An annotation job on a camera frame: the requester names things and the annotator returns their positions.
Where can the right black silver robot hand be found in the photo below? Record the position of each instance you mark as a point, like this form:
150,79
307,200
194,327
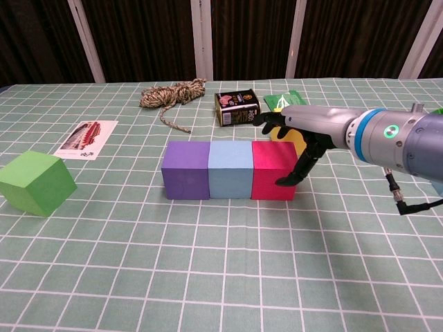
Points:
318,122

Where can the yellow foam cube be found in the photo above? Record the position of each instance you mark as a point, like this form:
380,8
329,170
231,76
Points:
292,138

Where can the pink foam cube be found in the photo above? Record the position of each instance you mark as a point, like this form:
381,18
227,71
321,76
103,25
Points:
271,173

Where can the purple foam cube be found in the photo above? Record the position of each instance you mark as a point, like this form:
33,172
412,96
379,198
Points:
187,181

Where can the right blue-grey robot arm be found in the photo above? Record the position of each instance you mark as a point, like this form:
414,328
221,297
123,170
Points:
398,141

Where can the green foil packet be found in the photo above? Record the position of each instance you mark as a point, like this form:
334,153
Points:
285,99

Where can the small black box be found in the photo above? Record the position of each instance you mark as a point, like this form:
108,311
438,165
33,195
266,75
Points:
237,109

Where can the green checkered tablecloth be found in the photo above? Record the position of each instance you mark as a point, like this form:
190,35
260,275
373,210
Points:
221,276

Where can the dark pleated curtain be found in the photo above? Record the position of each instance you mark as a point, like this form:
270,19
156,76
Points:
145,38

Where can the white postcard with red picture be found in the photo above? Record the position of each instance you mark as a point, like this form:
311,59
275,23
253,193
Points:
86,140

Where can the green foam cube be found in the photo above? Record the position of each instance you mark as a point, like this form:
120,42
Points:
34,186

